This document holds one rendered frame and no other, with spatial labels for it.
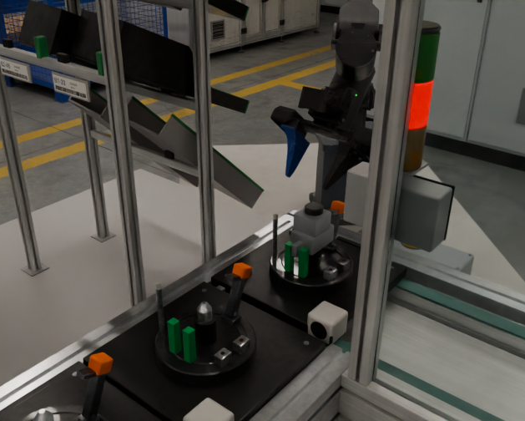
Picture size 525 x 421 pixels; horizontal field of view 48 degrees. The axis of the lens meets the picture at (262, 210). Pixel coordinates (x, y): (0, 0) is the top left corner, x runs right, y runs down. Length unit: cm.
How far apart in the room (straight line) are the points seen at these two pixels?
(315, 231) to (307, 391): 26
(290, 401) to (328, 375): 7
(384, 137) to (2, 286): 84
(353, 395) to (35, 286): 66
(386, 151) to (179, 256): 71
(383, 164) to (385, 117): 5
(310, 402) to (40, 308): 58
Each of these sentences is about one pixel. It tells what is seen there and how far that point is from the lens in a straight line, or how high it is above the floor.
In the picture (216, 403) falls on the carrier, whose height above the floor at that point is 99.
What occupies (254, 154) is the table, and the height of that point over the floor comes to 86.
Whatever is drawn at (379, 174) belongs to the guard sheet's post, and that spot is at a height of 126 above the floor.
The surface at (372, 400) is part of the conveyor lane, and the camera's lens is 84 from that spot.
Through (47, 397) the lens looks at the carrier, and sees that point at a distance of 83.
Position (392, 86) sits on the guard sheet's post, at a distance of 63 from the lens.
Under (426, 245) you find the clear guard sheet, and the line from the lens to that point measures 69.
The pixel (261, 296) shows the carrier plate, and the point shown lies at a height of 97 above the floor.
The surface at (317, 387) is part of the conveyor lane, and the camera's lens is 82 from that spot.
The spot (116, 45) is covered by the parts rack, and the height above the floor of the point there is 135.
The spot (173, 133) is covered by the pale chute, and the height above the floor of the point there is 118.
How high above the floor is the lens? 153
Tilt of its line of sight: 28 degrees down
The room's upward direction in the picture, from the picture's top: 1 degrees clockwise
